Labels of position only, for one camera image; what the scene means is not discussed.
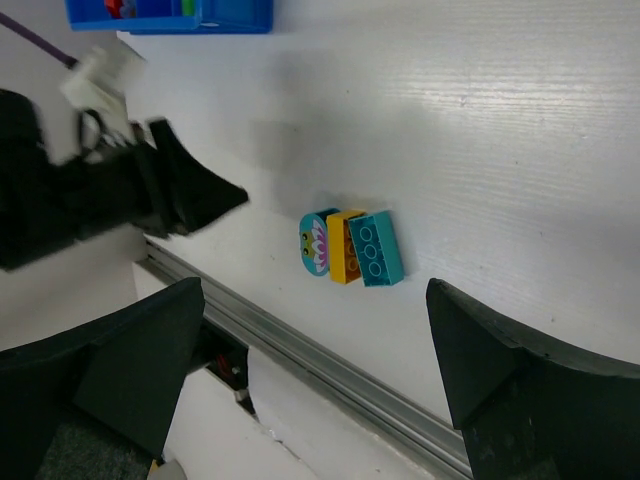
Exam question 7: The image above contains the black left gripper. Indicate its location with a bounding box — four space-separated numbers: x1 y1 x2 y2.
1 90 249 270

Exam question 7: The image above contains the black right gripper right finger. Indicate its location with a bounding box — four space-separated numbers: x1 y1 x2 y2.
426 279 639 479

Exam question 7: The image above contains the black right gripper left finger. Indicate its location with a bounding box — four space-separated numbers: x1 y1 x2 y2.
1 278 204 479

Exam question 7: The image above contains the printed cyan round tile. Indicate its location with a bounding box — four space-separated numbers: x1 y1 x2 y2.
299 208 339 277

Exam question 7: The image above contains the yellow long brick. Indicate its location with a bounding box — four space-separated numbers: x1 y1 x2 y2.
326 210 366 285

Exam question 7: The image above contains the cyan studded brick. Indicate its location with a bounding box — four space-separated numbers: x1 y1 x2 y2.
348 210 405 287

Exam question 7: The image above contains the green two-stud brick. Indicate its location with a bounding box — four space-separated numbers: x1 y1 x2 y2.
181 0 195 16

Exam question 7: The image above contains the red brick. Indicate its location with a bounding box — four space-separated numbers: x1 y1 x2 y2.
104 0 136 19

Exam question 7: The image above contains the blue divided plastic bin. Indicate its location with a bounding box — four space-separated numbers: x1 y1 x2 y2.
65 0 274 35

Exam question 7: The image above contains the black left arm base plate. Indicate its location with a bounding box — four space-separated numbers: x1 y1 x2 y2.
188 320 249 403

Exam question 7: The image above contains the aluminium rail frame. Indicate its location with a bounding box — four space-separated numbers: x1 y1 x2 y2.
142 240 473 479

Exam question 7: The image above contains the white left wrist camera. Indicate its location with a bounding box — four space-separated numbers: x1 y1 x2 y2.
60 40 146 140

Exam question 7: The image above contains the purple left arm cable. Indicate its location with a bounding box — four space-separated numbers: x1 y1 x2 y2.
0 11 79 68

